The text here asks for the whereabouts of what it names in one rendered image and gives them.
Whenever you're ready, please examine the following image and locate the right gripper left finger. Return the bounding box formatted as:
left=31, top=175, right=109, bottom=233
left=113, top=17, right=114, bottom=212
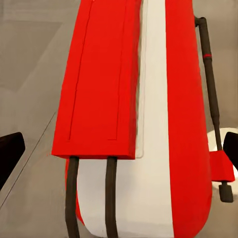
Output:
left=0, top=132, right=26, bottom=190

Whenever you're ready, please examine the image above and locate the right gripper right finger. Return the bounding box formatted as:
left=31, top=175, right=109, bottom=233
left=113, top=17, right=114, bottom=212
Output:
left=223, top=132, right=238, bottom=171

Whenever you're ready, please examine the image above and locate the radio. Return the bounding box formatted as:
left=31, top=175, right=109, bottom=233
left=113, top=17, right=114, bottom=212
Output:
left=52, top=0, right=235, bottom=238

